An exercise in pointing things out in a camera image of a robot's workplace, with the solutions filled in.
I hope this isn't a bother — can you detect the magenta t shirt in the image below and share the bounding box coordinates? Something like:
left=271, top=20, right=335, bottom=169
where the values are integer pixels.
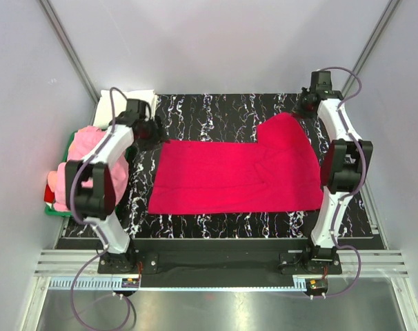
left=148, top=113, right=323, bottom=215

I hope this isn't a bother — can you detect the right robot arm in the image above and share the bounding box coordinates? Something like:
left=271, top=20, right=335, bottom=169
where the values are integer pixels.
left=292, top=66, right=373, bottom=268

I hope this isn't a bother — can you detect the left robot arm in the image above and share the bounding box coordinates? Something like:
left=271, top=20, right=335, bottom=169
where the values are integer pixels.
left=65, top=99, right=168, bottom=265

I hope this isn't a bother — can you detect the folded white t shirt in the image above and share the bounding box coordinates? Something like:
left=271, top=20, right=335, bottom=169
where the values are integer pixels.
left=92, top=90, right=157, bottom=130

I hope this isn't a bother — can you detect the light pink t shirt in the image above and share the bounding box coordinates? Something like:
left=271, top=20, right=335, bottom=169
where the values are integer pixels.
left=46, top=126, right=129, bottom=212

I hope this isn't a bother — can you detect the red garment in basket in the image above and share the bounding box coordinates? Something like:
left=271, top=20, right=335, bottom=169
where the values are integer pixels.
left=43, top=184, right=55, bottom=205

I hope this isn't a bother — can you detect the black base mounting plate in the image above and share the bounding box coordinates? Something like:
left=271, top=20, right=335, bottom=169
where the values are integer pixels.
left=98, top=239, right=342, bottom=289

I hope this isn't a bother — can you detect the green plastic basket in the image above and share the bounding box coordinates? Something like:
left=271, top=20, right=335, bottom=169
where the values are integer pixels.
left=44, top=130, right=132, bottom=219

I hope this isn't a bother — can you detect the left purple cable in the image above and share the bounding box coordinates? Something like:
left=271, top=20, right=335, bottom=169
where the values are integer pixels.
left=69, top=86, right=137, bottom=330

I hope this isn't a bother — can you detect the aluminium frame rail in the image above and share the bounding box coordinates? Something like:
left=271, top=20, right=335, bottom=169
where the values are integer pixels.
left=34, top=250, right=408, bottom=292

